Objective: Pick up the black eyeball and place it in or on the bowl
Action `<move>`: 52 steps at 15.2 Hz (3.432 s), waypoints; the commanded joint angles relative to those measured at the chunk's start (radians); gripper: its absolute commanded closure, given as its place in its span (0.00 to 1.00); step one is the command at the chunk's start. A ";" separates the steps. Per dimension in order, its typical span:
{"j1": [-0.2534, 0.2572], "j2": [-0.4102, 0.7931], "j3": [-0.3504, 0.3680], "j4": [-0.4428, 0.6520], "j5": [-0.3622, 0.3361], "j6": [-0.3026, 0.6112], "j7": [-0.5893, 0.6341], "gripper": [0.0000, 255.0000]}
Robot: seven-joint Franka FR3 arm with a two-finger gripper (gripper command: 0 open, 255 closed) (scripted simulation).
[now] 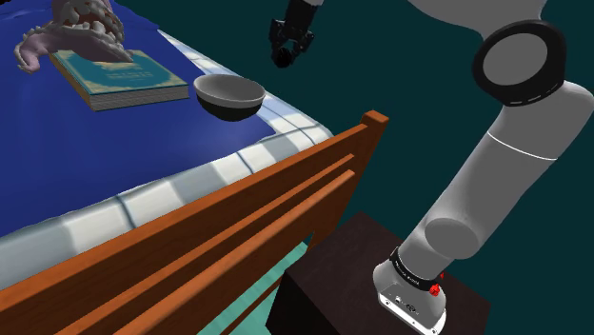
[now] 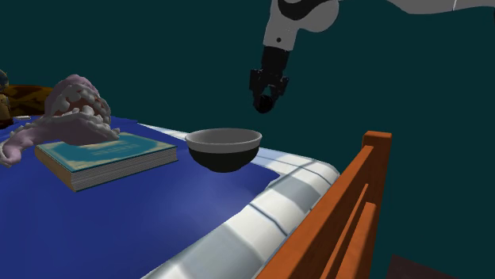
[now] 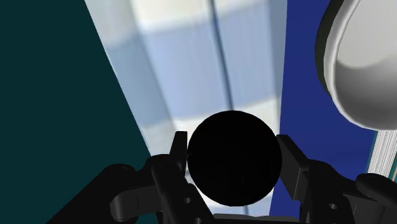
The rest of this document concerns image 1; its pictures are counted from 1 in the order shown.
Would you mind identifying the grey and black bowl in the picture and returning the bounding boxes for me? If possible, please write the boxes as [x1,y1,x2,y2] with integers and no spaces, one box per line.
[192,73,267,123]

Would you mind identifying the teal hardcover book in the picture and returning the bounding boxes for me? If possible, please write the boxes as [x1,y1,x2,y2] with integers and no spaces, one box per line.
[49,49,190,112]

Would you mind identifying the dark robot stand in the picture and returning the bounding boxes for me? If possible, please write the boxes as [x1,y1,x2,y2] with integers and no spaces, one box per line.
[265,210,492,335]

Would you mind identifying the wooden bed with blue cover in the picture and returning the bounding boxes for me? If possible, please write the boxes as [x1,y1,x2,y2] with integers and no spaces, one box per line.
[0,0,390,335]

